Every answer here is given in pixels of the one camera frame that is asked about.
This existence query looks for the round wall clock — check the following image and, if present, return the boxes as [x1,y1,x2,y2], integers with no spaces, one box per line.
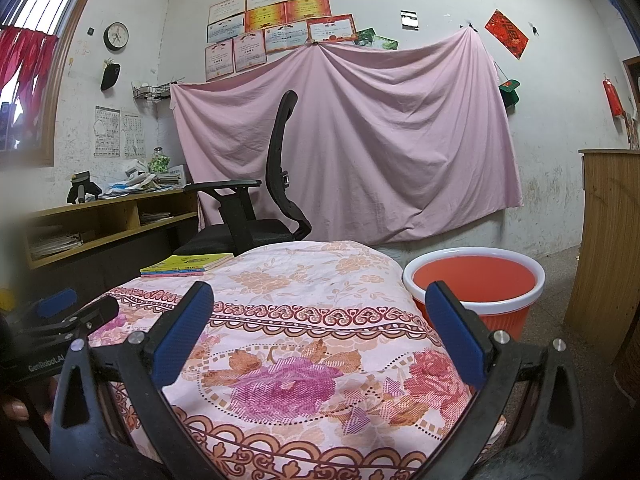
[103,22,130,52]

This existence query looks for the stack of shelf papers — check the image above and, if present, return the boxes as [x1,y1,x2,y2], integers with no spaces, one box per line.
[29,231,83,260]

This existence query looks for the white wall calendar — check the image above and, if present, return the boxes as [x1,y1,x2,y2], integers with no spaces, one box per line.
[94,106,122,158]

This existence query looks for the yellow book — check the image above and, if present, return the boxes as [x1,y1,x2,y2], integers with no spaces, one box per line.
[140,254,235,274]

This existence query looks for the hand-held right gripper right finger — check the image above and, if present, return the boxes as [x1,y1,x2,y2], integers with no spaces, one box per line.
[425,280,587,480]

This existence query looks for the glass jar green contents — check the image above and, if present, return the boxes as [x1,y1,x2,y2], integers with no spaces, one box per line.
[148,146,171,173]

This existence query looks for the red curtain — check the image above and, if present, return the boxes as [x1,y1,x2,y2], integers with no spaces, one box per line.
[0,27,60,151]

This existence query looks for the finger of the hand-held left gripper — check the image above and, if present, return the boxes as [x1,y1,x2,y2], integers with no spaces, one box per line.
[30,297,121,346]
[32,287,80,321]

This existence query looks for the dark framed picture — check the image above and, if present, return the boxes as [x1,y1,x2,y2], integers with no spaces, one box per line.
[622,55,640,151]

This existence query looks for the white wall paper sheet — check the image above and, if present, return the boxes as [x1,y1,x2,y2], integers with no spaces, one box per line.
[121,114,143,157]

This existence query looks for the red hanging wall ornament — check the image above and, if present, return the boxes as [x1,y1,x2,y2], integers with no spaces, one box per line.
[602,77,623,117]

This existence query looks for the red plastic basin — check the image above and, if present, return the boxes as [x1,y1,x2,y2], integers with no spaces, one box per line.
[402,247,546,346]

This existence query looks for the pile of papers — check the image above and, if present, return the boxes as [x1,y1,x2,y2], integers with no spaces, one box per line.
[97,160,188,198]

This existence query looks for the wooden window frame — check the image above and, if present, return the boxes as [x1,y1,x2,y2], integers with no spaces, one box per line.
[0,0,108,166]

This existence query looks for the black office chair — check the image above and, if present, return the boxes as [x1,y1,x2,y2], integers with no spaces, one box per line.
[172,90,313,256]

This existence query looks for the wire wall rack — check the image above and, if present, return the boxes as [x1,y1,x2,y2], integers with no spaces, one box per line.
[132,80,185,106]

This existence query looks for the person's left hand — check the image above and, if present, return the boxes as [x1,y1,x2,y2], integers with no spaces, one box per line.
[0,394,32,423]

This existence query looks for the pink hanging sheet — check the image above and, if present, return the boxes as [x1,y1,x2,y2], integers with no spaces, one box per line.
[169,25,524,245]

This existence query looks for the black small tripod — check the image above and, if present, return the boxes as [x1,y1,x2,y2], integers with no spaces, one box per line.
[67,172,103,205]

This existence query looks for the floral pink blanket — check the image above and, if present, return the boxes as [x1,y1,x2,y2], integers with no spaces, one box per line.
[87,240,506,480]

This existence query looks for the wooden desk with shelves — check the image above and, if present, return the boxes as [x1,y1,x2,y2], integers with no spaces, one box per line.
[22,190,200,271]

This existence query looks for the red paper wall decoration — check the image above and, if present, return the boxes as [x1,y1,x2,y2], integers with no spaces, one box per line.
[484,9,530,60]

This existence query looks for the black cap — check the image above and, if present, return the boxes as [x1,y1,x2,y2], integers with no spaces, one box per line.
[100,58,122,92]

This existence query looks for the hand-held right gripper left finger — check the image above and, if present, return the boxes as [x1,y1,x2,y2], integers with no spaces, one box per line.
[49,281,216,480]

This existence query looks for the wooden cabinet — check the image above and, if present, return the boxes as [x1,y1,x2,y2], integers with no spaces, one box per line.
[564,149,640,366]

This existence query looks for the group of wall certificates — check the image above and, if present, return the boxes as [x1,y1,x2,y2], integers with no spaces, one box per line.
[205,0,378,82]

